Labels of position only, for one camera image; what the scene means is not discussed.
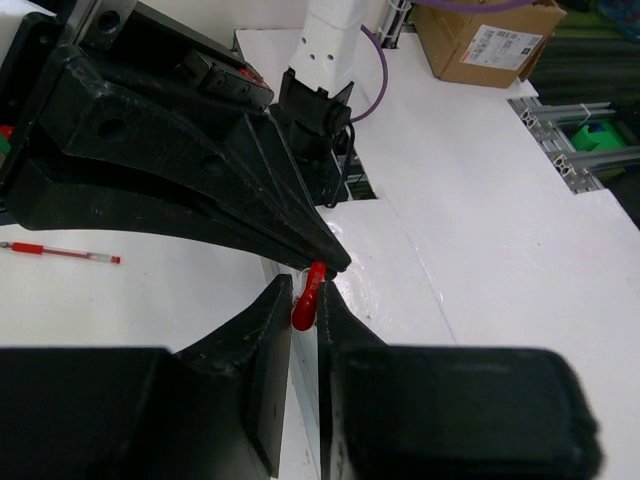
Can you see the brown cardboard box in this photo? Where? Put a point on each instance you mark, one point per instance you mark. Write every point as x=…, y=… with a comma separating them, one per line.
x=491, y=49

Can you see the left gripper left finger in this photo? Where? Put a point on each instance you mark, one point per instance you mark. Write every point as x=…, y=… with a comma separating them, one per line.
x=214, y=410

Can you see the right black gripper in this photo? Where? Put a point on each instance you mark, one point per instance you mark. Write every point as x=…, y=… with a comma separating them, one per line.
x=120, y=118

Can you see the red paper clip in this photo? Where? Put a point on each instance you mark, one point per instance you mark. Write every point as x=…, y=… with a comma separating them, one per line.
x=304, y=312

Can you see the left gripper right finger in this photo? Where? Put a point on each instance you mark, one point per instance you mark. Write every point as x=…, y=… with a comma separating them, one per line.
x=446, y=412

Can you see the red gel pen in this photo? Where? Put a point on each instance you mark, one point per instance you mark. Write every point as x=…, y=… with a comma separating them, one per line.
x=42, y=250

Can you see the green plastic part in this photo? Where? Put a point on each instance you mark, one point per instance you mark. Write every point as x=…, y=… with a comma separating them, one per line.
x=601, y=136

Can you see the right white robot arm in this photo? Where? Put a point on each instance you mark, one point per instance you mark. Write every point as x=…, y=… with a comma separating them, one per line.
x=311, y=107

